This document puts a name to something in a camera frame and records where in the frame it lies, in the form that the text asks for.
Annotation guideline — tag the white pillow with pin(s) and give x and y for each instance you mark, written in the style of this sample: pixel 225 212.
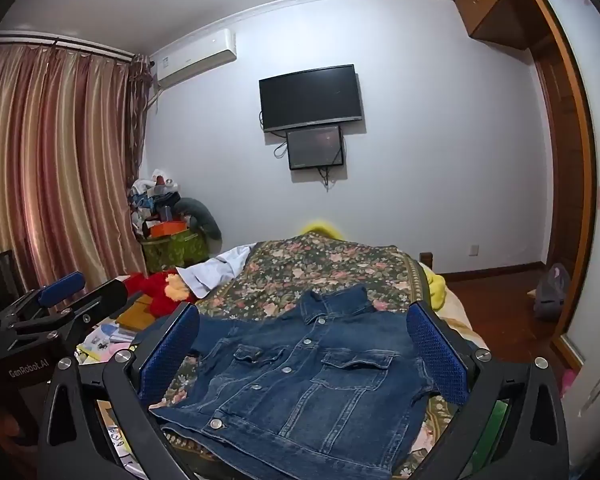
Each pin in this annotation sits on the white pillow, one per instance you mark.
pixel 215 270

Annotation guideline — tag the dark floral blanket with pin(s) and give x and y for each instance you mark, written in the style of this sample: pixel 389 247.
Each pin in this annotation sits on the dark floral blanket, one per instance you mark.
pixel 320 265

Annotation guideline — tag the black wall television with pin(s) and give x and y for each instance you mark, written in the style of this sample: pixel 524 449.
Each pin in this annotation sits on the black wall television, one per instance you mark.
pixel 310 97

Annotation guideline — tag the striped pink curtain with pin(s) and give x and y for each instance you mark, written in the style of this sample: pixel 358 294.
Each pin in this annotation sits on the striped pink curtain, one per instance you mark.
pixel 55 170

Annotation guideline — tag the pile of papers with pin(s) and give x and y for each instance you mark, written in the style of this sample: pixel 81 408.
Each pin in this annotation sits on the pile of papers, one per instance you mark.
pixel 107 337

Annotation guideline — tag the grey plush cushion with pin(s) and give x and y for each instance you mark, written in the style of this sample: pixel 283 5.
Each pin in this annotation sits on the grey plush cushion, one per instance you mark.
pixel 202 217

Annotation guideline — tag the wooden overhead cabinet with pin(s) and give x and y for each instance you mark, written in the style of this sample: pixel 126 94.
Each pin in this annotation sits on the wooden overhead cabinet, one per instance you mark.
pixel 495 5

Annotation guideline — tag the grey plastic bag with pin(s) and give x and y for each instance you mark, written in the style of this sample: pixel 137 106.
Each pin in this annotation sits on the grey plastic bag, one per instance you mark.
pixel 552 292

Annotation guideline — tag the yellow-green bed sheet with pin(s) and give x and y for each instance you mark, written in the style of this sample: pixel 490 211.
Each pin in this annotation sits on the yellow-green bed sheet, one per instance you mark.
pixel 435 285

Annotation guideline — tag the red plush toy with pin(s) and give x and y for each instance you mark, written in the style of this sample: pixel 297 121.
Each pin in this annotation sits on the red plush toy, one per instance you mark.
pixel 155 290

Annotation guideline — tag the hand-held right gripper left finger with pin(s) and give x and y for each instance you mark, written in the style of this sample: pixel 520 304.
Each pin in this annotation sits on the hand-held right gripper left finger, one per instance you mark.
pixel 170 350

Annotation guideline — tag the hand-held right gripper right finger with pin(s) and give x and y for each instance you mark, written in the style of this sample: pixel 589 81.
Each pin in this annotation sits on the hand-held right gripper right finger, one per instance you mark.
pixel 437 355

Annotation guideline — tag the small black wall monitor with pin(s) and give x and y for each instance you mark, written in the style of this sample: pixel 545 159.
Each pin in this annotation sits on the small black wall monitor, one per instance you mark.
pixel 315 147

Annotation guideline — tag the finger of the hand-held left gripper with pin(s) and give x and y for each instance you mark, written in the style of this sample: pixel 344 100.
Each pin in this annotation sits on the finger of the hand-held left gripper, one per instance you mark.
pixel 97 302
pixel 62 290

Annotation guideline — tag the blue denim jacket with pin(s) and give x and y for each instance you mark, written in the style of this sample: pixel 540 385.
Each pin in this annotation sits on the blue denim jacket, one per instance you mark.
pixel 305 370

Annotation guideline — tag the wooden door frame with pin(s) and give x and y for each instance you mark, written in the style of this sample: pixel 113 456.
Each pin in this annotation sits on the wooden door frame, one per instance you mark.
pixel 567 170

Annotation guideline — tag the white wall socket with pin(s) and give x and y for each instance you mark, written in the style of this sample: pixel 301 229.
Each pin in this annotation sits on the white wall socket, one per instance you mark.
pixel 473 250

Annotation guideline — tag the yellow pillow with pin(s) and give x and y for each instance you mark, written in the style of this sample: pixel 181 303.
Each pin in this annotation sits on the yellow pillow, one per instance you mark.
pixel 322 229

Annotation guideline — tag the white air conditioner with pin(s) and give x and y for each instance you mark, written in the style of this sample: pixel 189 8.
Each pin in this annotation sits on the white air conditioner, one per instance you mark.
pixel 195 57

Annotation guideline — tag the orange box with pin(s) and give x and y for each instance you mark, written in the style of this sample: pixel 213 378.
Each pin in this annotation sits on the orange box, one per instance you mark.
pixel 167 229

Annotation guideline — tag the white curtain rail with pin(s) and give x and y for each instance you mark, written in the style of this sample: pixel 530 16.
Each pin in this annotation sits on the white curtain rail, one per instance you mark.
pixel 60 42

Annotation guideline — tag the pile of clothes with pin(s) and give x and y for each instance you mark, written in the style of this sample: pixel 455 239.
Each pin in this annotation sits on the pile of clothes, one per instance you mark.
pixel 150 200

